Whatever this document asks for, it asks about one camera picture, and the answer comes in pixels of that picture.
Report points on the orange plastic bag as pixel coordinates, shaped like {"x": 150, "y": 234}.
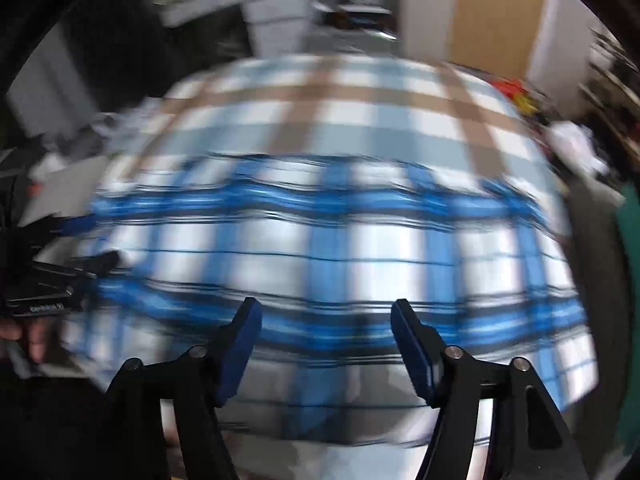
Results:
{"x": 510, "y": 87}

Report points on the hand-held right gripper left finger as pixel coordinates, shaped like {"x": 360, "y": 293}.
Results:
{"x": 242, "y": 350}

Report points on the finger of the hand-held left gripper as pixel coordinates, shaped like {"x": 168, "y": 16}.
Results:
{"x": 100, "y": 262}
{"x": 65, "y": 227}

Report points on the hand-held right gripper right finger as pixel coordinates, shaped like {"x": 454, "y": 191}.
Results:
{"x": 415, "y": 355}

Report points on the blue plaid shirt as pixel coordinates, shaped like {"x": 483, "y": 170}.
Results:
{"x": 350, "y": 270}

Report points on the yellow shoes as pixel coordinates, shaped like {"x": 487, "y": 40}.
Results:
{"x": 527, "y": 105}

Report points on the wooden door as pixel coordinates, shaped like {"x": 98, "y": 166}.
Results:
{"x": 500, "y": 15}

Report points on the white desk with drawers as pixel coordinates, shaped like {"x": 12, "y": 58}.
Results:
{"x": 275, "y": 15}

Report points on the black box with red stripe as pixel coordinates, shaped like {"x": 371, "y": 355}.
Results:
{"x": 357, "y": 16}

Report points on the person's left hand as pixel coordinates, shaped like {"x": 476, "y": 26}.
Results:
{"x": 37, "y": 340}

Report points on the wooden shoe rack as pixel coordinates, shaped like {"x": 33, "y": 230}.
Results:
{"x": 615, "y": 75}

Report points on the checked tablecloth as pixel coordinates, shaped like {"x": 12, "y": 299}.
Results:
{"x": 350, "y": 110}

